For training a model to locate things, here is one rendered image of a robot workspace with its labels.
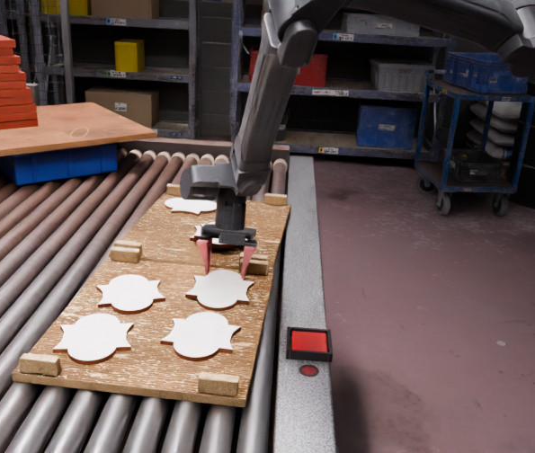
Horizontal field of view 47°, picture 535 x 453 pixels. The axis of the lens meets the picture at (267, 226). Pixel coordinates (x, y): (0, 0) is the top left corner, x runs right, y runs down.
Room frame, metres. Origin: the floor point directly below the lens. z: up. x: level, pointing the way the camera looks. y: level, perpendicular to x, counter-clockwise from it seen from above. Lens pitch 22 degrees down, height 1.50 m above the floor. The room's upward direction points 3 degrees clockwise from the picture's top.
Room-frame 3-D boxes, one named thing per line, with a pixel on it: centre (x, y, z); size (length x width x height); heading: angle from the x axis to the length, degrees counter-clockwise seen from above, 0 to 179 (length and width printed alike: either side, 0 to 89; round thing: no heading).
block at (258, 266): (1.12, 0.02, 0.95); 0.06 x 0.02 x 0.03; 85
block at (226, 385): (0.73, 0.06, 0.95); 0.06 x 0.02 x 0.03; 85
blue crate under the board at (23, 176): (1.81, 0.67, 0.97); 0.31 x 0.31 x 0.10; 38
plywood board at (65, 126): (1.87, 0.70, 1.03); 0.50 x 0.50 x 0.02; 38
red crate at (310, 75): (5.49, -0.10, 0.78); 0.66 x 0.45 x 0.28; 89
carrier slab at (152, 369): (0.93, 0.17, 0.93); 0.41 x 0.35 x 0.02; 175
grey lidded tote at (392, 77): (5.45, -1.08, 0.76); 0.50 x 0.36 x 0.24; 95
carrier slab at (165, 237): (1.35, 0.14, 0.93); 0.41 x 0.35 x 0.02; 174
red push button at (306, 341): (0.89, -0.08, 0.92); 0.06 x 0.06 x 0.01; 88
